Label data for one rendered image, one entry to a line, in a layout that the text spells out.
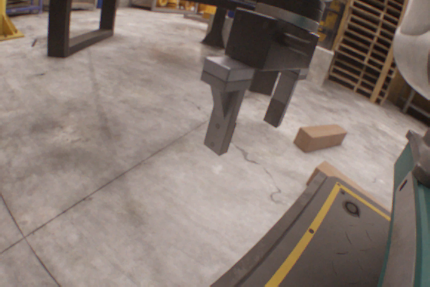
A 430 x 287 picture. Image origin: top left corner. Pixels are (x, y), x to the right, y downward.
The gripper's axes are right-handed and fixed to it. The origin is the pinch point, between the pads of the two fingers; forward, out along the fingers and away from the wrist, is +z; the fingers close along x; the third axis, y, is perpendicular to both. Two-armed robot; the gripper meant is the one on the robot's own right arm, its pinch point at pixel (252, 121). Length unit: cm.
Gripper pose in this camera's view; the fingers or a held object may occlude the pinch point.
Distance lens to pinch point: 30.3
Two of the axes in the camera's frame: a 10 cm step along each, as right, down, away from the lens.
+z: -2.3, 8.4, 4.8
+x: 6.7, -2.2, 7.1
